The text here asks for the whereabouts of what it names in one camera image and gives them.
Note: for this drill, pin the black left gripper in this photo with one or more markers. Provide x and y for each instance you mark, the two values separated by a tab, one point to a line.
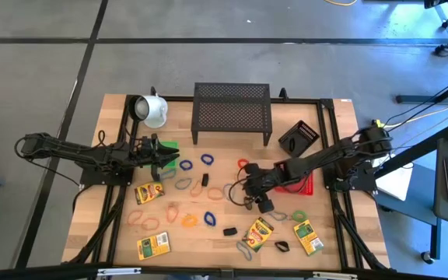
146	151

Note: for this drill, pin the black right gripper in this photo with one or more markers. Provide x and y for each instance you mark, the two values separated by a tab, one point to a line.
257	183

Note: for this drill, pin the grey blue rubber band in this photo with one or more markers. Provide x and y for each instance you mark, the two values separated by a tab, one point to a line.
269	214
224	192

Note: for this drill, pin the yellow green crayon box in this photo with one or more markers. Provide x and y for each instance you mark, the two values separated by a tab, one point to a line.
149	193
308	237
153	246
258	234

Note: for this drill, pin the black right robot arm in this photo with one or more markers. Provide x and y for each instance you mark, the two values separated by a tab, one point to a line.
317	157

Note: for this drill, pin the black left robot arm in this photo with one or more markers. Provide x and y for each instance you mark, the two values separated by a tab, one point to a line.
72	149

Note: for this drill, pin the black office chair base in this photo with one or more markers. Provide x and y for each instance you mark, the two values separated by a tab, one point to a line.
432	3

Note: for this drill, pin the white mug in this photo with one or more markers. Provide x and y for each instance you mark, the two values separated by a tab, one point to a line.
155	110

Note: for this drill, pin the red plastic basket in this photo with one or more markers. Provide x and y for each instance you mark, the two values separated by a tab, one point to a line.
305	188

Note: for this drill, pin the black plastic basket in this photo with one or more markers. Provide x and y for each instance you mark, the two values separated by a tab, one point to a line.
307	134

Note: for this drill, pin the black mesh shelf riser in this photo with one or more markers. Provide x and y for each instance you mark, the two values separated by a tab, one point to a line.
232	113

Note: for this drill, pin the yellow plug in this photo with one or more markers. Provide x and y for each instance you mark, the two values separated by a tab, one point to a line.
379	123

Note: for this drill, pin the white box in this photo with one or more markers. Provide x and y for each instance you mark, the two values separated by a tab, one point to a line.
397	183

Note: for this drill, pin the blue grey side table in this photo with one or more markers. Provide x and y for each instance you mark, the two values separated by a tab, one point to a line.
410	212

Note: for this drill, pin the black crossbeam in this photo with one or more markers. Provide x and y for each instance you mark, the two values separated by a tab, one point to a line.
33	274

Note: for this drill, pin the black post bracket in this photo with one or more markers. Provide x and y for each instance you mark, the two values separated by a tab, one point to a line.
153	92
283	93

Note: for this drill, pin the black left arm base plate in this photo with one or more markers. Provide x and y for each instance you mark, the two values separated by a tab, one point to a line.
92	179

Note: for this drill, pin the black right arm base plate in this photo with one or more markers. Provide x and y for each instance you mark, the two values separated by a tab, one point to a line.
364	186

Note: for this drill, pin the silver metal bracket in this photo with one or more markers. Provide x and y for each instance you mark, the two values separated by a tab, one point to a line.
119	271
334	275

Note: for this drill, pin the black desk frame bar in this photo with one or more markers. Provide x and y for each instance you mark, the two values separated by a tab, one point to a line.
422	99
422	149

